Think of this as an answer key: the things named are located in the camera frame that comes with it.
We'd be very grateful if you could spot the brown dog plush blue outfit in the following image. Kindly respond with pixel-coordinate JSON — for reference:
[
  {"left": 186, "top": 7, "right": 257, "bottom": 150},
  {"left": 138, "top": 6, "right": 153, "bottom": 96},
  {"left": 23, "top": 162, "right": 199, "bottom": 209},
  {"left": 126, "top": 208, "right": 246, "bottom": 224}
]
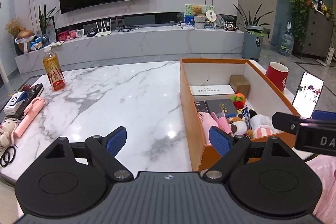
[{"left": 227, "top": 106, "right": 253, "bottom": 139}]

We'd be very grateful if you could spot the pink embossed wallet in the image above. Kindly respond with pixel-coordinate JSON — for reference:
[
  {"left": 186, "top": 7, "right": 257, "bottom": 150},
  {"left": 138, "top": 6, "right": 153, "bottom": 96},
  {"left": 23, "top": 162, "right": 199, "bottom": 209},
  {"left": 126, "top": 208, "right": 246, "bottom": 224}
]
[{"left": 211, "top": 112, "right": 232, "bottom": 135}]

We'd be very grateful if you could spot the white dog plush striped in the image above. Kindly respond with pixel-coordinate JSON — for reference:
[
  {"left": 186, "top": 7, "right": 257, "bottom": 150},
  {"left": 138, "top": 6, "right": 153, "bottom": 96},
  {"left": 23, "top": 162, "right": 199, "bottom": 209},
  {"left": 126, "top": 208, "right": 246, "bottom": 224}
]
[{"left": 249, "top": 109, "right": 279, "bottom": 139}]

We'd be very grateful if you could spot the pink mini backpack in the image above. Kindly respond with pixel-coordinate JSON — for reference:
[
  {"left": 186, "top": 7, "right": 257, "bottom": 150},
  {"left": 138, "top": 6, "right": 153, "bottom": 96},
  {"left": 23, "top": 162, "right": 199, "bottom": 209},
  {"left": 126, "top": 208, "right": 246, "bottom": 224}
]
[{"left": 198, "top": 112, "right": 218, "bottom": 145}]

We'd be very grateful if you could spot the black box gold lettering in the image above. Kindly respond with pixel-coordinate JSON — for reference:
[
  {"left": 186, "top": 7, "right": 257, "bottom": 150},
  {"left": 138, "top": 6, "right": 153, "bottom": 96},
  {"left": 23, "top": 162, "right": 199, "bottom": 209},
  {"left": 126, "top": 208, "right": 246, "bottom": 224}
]
[{"left": 206, "top": 99, "right": 238, "bottom": 118}]

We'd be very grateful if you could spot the orange strawberry plush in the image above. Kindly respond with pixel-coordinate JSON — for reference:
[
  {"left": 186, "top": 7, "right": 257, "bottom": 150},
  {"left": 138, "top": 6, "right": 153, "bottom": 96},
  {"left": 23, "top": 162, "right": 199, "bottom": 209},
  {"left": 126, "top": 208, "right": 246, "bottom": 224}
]
[{"left": 231, "top": 93, "right": 246, "bottom": 110}]

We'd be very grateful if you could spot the illustrated card box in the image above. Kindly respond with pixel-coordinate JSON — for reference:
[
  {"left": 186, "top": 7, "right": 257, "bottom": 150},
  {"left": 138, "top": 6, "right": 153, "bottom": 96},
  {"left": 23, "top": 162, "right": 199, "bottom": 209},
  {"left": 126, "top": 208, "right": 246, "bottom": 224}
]
[{"left": 194, "top": 101, "right": 209, "bottom": 113}]

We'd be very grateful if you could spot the long white box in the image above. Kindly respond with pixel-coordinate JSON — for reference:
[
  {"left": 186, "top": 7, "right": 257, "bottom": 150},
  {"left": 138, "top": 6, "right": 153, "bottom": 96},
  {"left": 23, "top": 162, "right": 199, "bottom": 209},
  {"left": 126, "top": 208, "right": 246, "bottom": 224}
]
[{"left": 190, "top": 85, "right": 235, "bottom": 96}]

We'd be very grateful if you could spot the small brown cardboard box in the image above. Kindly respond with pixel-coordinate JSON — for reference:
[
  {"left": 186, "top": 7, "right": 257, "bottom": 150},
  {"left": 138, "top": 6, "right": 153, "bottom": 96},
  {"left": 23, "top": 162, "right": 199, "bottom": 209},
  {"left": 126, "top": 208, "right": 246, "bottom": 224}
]
[{"left": 229, "top": 75, "right": 251, "bottom": 97}]

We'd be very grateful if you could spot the smartphone with lit screen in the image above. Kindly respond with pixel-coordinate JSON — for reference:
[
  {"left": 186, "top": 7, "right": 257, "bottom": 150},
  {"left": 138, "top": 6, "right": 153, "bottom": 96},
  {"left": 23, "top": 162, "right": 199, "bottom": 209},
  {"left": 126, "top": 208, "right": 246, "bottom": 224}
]
[{"left": 292, "top": 72, "right": 324, "bottom": 118}]

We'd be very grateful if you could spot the orange cardboard storage box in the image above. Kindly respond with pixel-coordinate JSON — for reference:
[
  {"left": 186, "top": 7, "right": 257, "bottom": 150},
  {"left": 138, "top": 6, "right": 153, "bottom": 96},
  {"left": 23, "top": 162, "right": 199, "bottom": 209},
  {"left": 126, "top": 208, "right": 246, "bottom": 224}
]
[{"left": 180, "top": 59, "right": 298, "bottom": 172}]

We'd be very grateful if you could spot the red ceramic mug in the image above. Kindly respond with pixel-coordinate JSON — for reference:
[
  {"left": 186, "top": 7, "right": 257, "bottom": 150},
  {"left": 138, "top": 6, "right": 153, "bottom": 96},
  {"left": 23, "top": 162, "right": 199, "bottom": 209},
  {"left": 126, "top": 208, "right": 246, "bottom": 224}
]
[{"left": 265, "top": 62, "right": 289, "bottom": 92}]

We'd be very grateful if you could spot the grey drawer cabinet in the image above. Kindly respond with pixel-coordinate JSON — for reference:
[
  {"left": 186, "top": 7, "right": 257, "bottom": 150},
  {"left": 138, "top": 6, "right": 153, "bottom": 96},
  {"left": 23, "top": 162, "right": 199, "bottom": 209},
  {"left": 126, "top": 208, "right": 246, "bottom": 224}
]
[{"left": 302, "top": 9, "right": 333, "bottom": 59}]

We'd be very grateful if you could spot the blue water jug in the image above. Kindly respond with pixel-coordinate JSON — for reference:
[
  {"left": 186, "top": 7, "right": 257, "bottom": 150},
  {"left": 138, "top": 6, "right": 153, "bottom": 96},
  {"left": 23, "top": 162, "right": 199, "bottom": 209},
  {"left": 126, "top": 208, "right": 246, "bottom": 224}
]
[{"left": 278, "top": 22, "right": 294, "bottom": 56}]

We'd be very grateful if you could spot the grey pedal trash bin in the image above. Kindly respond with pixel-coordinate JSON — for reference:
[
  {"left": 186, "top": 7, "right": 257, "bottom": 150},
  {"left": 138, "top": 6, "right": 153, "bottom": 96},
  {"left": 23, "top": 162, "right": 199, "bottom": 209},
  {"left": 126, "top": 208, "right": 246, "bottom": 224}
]
[{"left": 241, "top": 26, "right": 264, "bottom": 61}]

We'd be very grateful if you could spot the black remote control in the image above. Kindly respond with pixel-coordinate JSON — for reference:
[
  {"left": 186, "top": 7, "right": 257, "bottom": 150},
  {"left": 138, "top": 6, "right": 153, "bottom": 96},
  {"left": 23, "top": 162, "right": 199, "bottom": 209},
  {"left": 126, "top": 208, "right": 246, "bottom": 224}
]
[{"left": 13, "top": 84, "right": 44, "bottom": 119}]

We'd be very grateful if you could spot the white blue small box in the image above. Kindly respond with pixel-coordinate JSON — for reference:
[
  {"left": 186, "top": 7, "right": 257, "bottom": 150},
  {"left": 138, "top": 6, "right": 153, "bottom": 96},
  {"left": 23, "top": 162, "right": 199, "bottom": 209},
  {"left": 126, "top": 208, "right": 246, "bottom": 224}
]
[{"left": 3, "top": 91, "right": 27, "bottom": 116}]

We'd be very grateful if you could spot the potted green leaf plant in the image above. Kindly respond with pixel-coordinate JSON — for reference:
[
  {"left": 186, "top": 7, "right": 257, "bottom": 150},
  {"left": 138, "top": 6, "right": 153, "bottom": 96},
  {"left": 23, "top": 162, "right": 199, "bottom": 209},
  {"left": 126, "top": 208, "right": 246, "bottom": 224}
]
[{"left": 234, "top": 3, "right": 273, "bottom": 28}]

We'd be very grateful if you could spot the orange tea drink bottle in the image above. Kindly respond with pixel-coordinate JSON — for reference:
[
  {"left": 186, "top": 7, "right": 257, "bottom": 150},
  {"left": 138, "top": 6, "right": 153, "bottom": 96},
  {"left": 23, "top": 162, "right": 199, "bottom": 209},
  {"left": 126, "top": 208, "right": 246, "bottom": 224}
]
[{"left": 43, "top": 46, "right": 66, "bottom": 92}]

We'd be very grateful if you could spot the white marble tv console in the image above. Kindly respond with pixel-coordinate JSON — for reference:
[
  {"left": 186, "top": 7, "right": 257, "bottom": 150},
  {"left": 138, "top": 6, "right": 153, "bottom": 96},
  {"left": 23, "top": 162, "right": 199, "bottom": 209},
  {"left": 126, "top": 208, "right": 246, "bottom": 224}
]
[{"left": 14, "top": 25, "right": 245, "bottom": 75}]

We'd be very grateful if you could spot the trailing ivy plant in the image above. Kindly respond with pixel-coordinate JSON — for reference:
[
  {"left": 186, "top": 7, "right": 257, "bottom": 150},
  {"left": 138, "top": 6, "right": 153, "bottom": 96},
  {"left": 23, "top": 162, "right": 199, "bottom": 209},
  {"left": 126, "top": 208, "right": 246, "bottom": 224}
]
[{"left": 288, "top": 0, "right": 312, "bottom": 49}]

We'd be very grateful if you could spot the white wifi router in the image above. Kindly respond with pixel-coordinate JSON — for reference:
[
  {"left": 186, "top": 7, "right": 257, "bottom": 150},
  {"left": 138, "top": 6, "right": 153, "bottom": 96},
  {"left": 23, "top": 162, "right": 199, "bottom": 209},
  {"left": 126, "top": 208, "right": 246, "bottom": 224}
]
[{"left": 95, "top": 20, "right": 112, "bottom": 37}]

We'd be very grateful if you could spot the dried flower vase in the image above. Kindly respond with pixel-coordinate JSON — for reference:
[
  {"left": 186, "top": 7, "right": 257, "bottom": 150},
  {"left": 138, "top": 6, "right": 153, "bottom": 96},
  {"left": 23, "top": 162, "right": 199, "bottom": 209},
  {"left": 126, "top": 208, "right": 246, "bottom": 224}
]
[{"left": 5, "top": 18, "right": 35, "bottom": 56}]

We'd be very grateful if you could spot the teddy bear on console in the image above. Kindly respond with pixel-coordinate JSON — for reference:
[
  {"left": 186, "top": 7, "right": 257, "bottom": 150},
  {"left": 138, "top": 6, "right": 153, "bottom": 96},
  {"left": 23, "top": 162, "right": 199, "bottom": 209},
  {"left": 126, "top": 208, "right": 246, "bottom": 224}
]
[{"left": 192, "top": 5, "right": 203, "bottom": 15}]

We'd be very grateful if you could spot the tall green plant vase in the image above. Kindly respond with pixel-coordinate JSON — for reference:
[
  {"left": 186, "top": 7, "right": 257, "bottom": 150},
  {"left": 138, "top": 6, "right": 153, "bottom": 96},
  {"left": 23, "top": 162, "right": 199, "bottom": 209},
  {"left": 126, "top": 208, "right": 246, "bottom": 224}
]
[{"left": 38, "top": 4, "right": 59, "bottom": 47}]

